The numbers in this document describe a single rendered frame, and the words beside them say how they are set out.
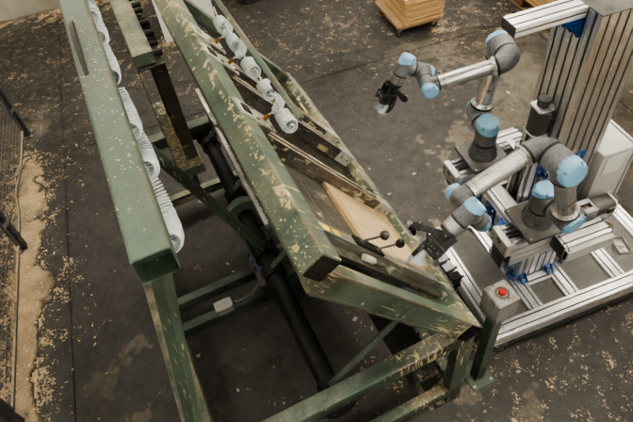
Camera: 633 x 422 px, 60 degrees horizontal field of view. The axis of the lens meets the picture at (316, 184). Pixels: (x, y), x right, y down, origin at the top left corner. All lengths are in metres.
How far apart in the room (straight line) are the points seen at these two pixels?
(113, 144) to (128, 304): 2.52
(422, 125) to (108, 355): 2.99
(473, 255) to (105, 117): 2.59
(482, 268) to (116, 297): 2.48
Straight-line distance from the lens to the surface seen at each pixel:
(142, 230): 1.37
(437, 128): 4.76
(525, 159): 2.30
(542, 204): 2.67
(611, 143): 3.03
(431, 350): 2.67
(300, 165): 2.37
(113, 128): 1.68
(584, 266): 3.80
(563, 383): 3.61
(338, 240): 2.01
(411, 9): 5.69
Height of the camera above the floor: 3.20
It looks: 48 degrees down
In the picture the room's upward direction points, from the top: 8 degrees counter-clockwise
